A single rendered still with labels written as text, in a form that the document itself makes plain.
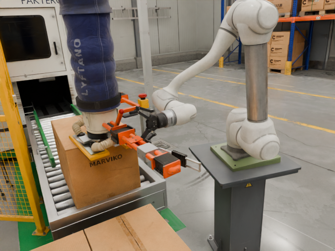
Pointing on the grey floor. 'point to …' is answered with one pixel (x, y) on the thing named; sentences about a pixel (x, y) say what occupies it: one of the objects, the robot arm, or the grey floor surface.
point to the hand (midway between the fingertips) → (126, 130)
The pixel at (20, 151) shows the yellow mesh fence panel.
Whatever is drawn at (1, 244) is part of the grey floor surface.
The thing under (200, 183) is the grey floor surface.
